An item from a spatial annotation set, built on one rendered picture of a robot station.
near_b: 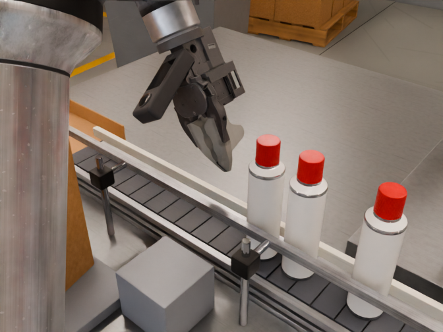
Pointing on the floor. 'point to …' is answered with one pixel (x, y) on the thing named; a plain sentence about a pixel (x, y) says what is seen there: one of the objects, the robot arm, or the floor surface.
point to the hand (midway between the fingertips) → (221, 166)
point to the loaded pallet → (302, 19)
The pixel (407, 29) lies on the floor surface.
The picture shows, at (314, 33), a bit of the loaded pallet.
